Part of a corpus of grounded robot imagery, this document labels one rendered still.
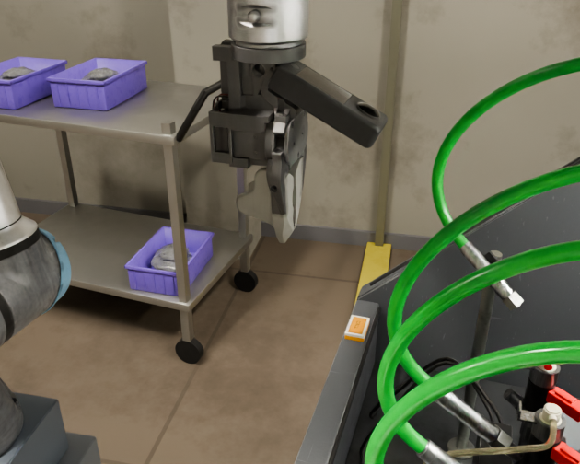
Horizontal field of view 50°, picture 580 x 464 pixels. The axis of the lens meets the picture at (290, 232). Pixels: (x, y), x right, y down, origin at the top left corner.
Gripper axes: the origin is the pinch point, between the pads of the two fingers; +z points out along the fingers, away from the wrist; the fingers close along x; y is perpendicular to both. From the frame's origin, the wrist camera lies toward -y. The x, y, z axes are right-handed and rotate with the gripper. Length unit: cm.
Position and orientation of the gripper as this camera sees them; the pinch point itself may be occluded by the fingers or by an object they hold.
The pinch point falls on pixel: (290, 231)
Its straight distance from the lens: 68.0
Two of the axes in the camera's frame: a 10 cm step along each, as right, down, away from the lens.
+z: 0.0, 8.8, 4.7
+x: -3.0, 4.5, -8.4
